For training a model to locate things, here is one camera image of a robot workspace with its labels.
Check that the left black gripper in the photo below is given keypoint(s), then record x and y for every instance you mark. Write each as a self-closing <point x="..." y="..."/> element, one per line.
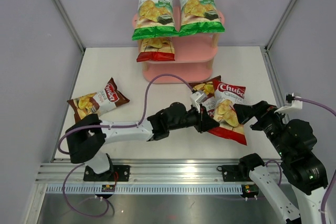
<point x="203" y="122"/>

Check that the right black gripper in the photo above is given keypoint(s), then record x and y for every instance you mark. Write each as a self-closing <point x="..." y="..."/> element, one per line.
<point x="245" y="112"/>

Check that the red chips bag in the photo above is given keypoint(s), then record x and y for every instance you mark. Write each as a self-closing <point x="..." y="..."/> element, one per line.
<point x="226" y="96"/>
<point x="156" y="49"/>

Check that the brown chips bag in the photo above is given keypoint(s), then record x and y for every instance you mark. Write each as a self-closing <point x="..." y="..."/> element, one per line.
<point x="99" y="103"/>
<point x="208" y="88"/>

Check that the green chips bag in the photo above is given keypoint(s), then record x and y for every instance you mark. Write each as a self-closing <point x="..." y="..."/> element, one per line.
<point x="155" y="20"/>
<point x="199" y="16"/>

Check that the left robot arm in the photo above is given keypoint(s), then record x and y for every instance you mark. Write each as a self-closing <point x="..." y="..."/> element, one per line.
<point x="86" y="138"/>

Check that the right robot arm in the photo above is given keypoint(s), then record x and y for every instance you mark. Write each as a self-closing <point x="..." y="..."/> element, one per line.
<point x="293" y="142"/>

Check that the pink three-tier shelf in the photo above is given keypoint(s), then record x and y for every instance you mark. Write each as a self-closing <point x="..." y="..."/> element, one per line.
<point x="194" y="56"/>

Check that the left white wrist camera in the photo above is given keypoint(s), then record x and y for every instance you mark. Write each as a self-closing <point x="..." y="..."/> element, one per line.
<point x="197" y="98"/>

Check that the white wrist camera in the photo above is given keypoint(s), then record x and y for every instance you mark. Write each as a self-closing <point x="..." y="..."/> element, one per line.
<point x="197" y="98"/>
<point x="291" y="105"/>

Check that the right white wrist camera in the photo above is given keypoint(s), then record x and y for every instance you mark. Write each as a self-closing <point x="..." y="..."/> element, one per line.
<point x="291" y="105"/>

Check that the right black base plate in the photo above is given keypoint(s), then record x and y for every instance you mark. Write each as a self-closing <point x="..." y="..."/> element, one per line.
<point x="232" y="173"/>

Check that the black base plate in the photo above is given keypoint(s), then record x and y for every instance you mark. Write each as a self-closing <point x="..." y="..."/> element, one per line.
<point x="120" y="172"/>
<point x="232" y="173"/>

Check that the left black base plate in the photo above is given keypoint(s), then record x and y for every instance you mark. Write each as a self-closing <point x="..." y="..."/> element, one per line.
<point x="120" y="172"/>

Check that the aluminium mounting rail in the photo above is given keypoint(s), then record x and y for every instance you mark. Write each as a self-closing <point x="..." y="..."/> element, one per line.
<point x="149" y="171"/>

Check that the white slotted cable duct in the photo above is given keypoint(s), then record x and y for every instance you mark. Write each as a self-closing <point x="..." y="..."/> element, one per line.
<point x="145" y="189"/>

